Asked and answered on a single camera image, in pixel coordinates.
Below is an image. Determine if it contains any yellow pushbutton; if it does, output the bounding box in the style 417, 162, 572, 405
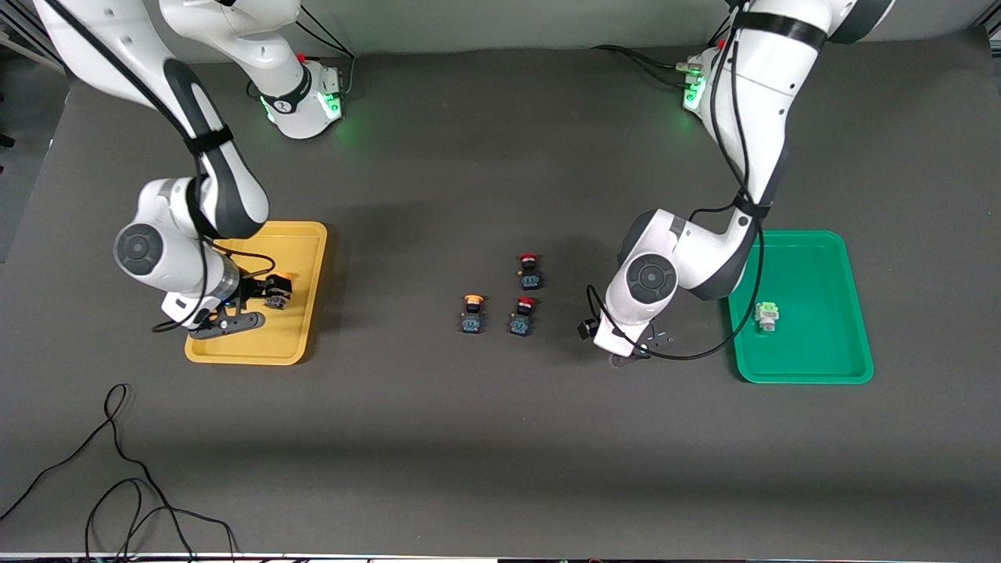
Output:
264, 271, 295, 310
458, 293, 486, 335

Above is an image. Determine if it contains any yellow plastic tray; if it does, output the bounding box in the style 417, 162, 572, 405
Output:
184, 220, 328, 367

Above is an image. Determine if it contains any dark grey table mat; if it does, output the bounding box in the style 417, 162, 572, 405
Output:
0, 27, 1001, 558

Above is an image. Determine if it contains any grey base connector box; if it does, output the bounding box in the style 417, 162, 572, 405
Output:
677, 55, 709, 110
317, 63, 346, 102

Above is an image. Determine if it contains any green plastic tray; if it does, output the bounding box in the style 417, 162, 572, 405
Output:
719, 229, 875, 385

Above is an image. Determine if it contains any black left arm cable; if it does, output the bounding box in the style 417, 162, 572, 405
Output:
583, 0, 767, 364

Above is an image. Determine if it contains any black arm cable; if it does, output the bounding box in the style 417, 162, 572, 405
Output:
43, 0, 278, 333
583, 0, 767, 364

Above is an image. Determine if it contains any thin black loose cable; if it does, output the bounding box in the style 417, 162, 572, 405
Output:
0, 383, 192, 562
84, 479, 237, 562

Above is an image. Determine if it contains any black base cable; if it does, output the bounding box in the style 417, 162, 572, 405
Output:
297, 4, 357, 91
590, 44, 691, 88

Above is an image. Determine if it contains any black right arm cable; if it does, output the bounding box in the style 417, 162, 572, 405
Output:
43, 0, 278, 333

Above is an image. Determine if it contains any aluminium frame rail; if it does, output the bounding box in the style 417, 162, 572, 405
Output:
0, 12, 48, 67

